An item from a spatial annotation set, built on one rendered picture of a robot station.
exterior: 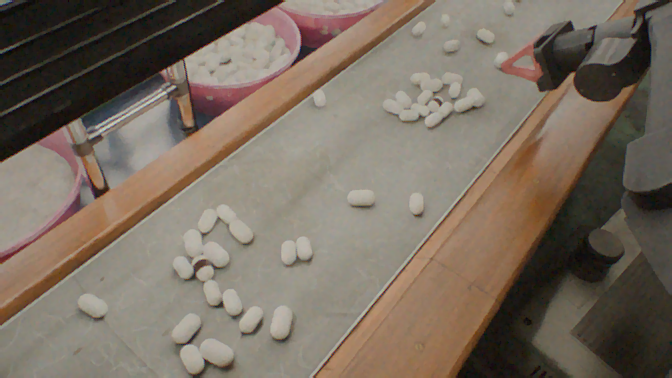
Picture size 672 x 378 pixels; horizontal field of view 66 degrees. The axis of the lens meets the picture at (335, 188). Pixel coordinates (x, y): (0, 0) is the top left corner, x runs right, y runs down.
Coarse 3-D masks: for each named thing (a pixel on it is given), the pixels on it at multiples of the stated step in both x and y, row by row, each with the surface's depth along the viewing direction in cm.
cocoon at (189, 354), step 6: (186, 348) 54; (192, 348) 55; (180, 354) 54; (186, 354) 54; (192, 354) 54; (198, 354) 54; (186, 360) 54; (192, 360) 54; (198, 360) 54; (186, 366) 54; (192, 366) 53; (198, 366) 53; (192, 372) 53; (198, 372) 54
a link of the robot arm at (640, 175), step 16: (656, 16) 59; (656, 32) 57; (656, 48) 55; (656, 64) 52; (656, 80) 50; (656, 96) 47; (656, 112) 45; (656, 128) 43; (640, 144) 38; (656, 144) 37; (640, 160) 36; (656, 160) 35; (624, 176) 36; (640, 176) 35; (656, 176) 34; (640, 192) 34; (656, 192) 33; (656, 208) 34
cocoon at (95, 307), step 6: (90, 294) 58; (78, 300) 57; (84, 300) 57; (90, 300) 57; (96, 300) 57; (102, 300) 58; (78, 306) 57; (84, 306) 57; (90, 306) 57; (96, 306) 57; (102, 306) 57; (90, 312) 57; (96, 312) 57; (102, 312) 57
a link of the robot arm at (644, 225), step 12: (624, 192) 37; (624, 204) 36; (636, 216) 35; (648, 216) 34; (660, 216) 33; (636, 228) 34; (648, 228) 33; (660, 228) 33; (636, 240) 33; (648, 240) 32; (660, 240) 32; (648, 252) 32; (660, 252) 31; (660, 264) 30; (660, 276) 30
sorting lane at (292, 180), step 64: (448, 0) 108; (512, 0) 110; (576, 0) 111; (384, 64) 92; (448, 64) 93; (512, 64) 95; (320, 128) 80; (384, 128) 81; (448, 128) 82; (512, 128) 83; (192, 192) 71; (256, 192) 71; (320, 192) 72; (384, 192) 73; (448, 192) 73; (128, 256) 63; (256, 256) 64; (320, 256) 65; (384, 256) 66; (64, 320) 58; (128, 320) 58; (320, 320) 59
